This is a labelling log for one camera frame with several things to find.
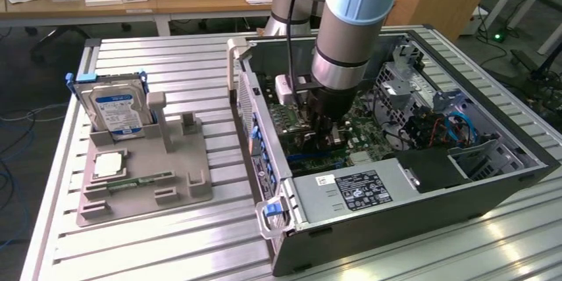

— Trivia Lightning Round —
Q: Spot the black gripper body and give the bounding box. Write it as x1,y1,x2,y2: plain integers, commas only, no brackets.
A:
308,86,356,121

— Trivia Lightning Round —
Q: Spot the green motherboard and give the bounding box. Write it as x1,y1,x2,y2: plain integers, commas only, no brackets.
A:
264,76,392,178

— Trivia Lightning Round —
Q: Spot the silver chipset heatsink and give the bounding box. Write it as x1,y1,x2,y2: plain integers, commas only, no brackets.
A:
350,152,376,165

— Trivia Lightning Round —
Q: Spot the metal disk bay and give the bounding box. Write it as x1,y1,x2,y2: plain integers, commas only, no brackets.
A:
374,43,441,124

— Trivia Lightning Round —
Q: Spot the grey power supply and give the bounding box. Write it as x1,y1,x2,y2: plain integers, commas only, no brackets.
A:
292,157,424,224

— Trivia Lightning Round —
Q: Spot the open black PC case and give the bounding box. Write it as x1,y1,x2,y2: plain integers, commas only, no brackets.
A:
226,23,562,277

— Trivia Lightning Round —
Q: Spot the wooden cabinet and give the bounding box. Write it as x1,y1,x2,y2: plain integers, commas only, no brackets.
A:
384,0,505,42

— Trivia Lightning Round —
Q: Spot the grey parts rack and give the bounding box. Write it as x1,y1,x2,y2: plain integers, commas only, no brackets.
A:
77,91,215,228

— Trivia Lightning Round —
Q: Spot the green RAM stick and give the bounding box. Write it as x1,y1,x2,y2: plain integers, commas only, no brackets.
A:
105,173,171,190

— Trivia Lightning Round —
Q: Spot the silver hard disk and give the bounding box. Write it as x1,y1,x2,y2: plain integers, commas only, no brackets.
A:
73,80,149,141

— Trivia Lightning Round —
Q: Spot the silver CPU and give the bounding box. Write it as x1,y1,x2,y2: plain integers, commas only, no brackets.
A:
94,153,126,177

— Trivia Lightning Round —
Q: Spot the blue disk carrier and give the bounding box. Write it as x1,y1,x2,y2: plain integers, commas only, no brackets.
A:
65,69,154,127

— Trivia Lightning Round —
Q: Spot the black chair base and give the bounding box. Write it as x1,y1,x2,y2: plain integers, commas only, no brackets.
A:
25,24,93,62

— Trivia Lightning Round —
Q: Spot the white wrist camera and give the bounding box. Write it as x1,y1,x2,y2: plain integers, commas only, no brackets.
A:
274,74,312,106

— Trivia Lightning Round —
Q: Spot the black wire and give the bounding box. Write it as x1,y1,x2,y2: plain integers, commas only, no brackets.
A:
364,89,413,151

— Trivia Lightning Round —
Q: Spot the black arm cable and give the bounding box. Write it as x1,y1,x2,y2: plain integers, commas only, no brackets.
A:
285,0,308,80

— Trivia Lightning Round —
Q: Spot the red wire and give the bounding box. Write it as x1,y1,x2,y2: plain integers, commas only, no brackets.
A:
432,118,446,144

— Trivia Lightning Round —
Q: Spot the black plastic air duct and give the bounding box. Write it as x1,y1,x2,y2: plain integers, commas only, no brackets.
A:
394,147,474,193

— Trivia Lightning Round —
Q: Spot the blue wire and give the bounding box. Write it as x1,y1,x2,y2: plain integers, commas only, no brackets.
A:
444,113,480,147

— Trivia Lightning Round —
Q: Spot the blue floor cable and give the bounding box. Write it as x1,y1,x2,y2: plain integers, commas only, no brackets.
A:
0,118,38,249

